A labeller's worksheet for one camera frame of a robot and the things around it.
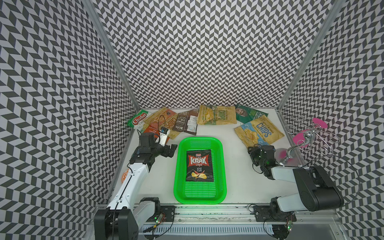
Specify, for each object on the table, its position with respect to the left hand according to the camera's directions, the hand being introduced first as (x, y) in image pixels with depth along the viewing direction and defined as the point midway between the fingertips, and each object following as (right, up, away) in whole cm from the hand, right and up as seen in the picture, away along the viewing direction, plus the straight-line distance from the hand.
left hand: (168, 143), depth 83 cm
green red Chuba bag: (-28, +13, +25) cm, 40 cm away
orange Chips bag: (-9, +15, +26) cm, 32 cm away
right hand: (+48, -7, +11) cm, 50 cm away
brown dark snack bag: (+8, +12, +25) cm, 29 cm away
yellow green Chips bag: (+31, +17, +29) cm, 45 cm away
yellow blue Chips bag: (+60, +6, +19) cm, 63 cm away
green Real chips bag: (+53, +17, +29) cm, 62 cm away
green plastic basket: (+11, -26, -4) cm, 28 cm away
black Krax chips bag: (+17, -14, +4) cm, 23 cm away
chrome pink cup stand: (+69, +7, -12) cm, 71 cm away
